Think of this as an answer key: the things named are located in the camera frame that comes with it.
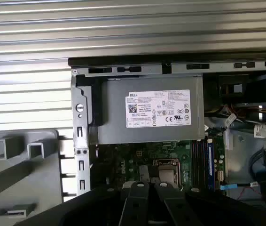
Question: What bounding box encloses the black PC case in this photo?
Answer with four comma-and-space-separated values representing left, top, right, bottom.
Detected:
68, 56, 266, 226

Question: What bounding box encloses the blue SATA cable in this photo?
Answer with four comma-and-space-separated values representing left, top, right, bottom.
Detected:
219, 184, 260, 192

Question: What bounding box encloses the green motherboard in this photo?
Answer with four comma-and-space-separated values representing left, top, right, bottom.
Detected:
95, 140, 227, 196

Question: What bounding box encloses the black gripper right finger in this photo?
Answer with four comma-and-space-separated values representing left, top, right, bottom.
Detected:
153, 181, 266, 226

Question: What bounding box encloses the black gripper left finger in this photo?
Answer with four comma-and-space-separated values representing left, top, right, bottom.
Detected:
13, 180, 150, 226

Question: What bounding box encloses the white power supply label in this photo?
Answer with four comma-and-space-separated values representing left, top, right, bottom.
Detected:
125, 89, 192, 129

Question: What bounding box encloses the grey parts rack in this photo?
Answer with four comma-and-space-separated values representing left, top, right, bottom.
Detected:
0, 128, 65, 226

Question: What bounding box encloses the power supply wire bundle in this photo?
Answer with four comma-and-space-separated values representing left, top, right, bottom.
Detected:
204, 103, 266, 142

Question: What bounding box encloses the grey power supply unit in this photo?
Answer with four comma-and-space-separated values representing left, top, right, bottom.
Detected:
89, 74, 206, 145

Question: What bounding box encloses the silver CPU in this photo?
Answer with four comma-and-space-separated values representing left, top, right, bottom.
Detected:
159, 164, 179, 182

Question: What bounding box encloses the black RAM slot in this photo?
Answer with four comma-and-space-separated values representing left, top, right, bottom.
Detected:
202, 141, 208, 189
192, 141, 197, 189
197, 141, 203, 189

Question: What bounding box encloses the metal socket cover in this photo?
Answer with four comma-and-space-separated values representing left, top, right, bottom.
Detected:
153, 159, 181, 185

